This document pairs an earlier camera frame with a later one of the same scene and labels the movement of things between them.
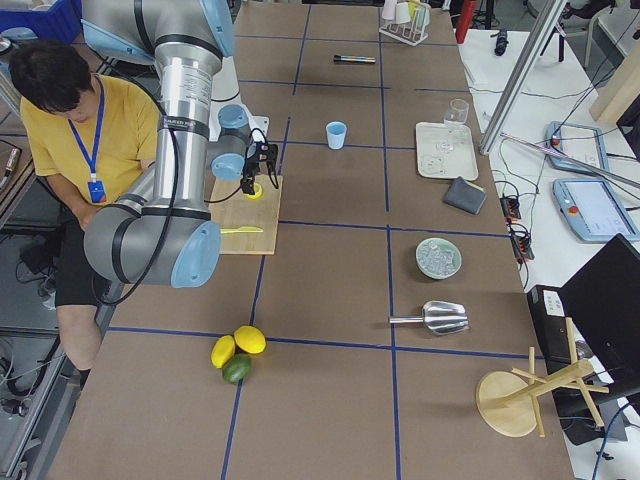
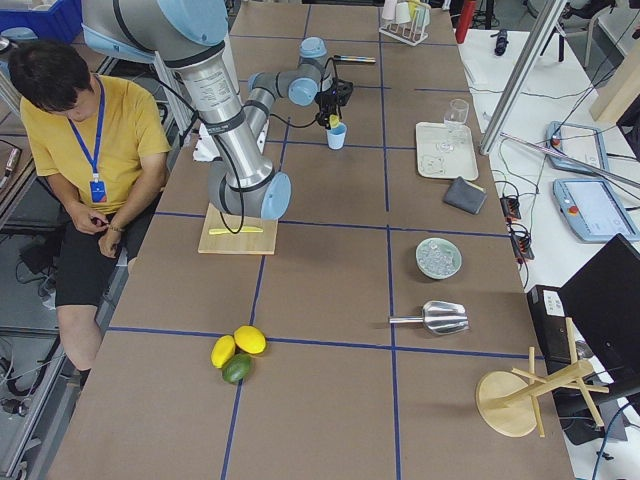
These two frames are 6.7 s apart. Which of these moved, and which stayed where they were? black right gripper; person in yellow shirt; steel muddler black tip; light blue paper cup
Moved: black right gripper
Stayed: steel muddler black tip; light blue paper cup; person in yellow shirt
